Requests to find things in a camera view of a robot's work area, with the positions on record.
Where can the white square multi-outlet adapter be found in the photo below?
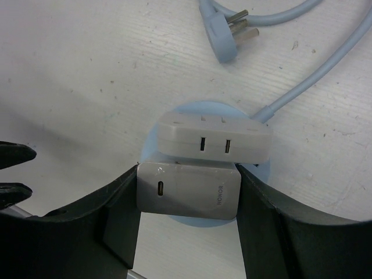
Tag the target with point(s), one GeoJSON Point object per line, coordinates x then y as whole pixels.
{"type": "Point", "coordinates": [213, 137]}

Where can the round light blue socket hub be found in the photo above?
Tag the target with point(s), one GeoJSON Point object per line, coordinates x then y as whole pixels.
{"type": "Point", "coordinates": [150, 152]}

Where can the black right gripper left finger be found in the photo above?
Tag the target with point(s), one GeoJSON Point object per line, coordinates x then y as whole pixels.
{"type": "Point", "coordinates": [93, 237]}

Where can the light blue round plug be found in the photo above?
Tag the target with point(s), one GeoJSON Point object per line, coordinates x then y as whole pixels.
{"type": "Point", "coordinates": [225, 34]}

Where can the white Honor USB charger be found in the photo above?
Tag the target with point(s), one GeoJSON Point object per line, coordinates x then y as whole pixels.
{"type": "Point", "coordinates": [208, 191]}

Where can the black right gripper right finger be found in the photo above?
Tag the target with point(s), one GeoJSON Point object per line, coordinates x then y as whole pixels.
{"type": "Point", "coordinates": [281, 237]}

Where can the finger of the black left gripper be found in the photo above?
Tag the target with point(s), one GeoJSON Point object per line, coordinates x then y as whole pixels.
{"type": "Point", "coordinates": [13, 193]}
{"type": "Point", "coordinates": [13, 154]}

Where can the aluminium rail table edge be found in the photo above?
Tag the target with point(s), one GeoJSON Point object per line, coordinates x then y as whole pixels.
{"type": "Point", "coordinates": [18, 212]}

